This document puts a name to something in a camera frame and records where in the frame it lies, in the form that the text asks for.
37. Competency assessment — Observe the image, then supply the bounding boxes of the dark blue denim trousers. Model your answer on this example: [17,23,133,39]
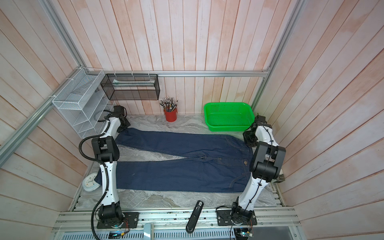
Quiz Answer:
[94,127,254,193]

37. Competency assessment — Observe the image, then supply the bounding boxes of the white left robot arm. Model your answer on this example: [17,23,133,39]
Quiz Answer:
[92,106,130,228]

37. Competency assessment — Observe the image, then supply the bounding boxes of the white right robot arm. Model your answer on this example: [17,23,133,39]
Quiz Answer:
[231,115,286,225]

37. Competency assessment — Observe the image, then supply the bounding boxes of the green plastic basket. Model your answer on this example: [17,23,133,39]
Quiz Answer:
[204,102,255,132]

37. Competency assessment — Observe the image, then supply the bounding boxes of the red metal pencil bucket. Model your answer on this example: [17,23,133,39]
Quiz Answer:
[164,109,178,123]

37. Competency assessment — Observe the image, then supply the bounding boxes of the white round clock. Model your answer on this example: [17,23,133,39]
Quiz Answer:
[82,172,101,192]

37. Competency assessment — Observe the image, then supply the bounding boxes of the black wire mesh basket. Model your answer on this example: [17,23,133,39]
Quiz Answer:
[101,73,160,101]

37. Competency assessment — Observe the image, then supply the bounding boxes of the white wire mesh shelf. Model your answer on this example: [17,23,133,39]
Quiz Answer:
[53,68,116,139]

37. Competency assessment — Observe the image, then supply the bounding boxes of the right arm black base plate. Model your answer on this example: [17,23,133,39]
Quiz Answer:
[216,209,258,226]

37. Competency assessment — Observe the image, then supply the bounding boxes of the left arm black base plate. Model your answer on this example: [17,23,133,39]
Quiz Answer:
[97,212,140,229]

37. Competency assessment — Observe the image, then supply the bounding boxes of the aluminium frame rail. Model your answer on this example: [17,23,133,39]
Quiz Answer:
[1,1,307,166]

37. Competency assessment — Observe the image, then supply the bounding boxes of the black corrugated cable conduit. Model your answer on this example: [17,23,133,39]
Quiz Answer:
[78,109,115,240]

